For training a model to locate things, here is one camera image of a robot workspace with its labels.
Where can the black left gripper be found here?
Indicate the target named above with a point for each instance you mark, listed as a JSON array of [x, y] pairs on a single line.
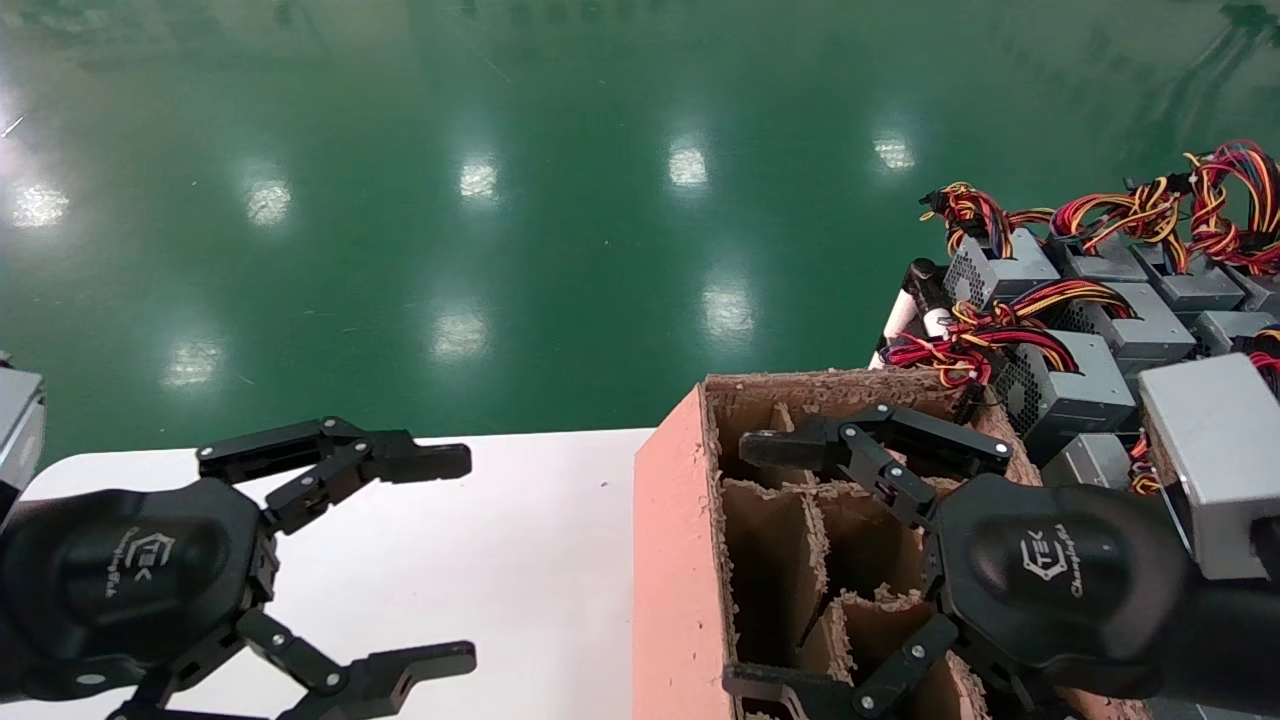
[[130, 570]]

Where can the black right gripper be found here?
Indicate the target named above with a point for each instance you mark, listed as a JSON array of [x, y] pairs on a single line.
[[1050, 570]]

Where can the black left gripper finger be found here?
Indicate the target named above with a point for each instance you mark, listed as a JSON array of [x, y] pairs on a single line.
[[410, 672], [430, 460]]

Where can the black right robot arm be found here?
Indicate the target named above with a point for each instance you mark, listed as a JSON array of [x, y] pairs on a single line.
[[1240, 640]]

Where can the cardboard box with dividers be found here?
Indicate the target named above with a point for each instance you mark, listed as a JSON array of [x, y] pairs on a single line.
[[680, 560]]

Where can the grey power supply front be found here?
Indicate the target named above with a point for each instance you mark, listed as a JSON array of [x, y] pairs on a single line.
[[1220, 450]]

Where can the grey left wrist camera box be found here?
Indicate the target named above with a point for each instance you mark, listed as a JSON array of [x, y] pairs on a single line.
[[18, 430]]

